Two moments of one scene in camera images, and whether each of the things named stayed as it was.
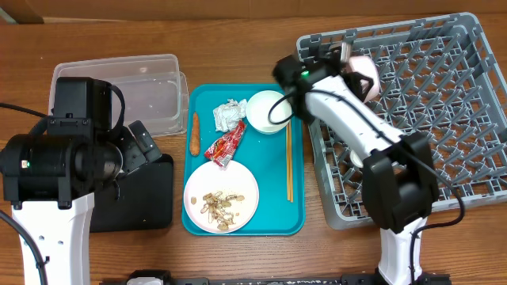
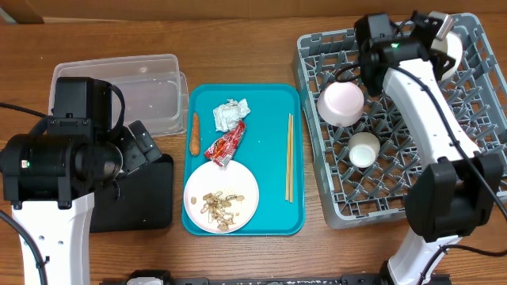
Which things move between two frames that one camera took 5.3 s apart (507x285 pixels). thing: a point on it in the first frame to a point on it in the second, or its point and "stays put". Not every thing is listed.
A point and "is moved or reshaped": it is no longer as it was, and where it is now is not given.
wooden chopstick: x=291 y=159 stays put
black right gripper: x=354 y=77 to x=437 y=57
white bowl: x=258 y=107 to x=451 y=44
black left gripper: x=136 y=157 stays put
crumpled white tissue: x=227 y=115 stays put
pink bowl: x=367 y=66 is moved or reshaped
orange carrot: x=195 y=135 stays put
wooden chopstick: x=287 y=161 stays put
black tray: x=139 y=199 stays put
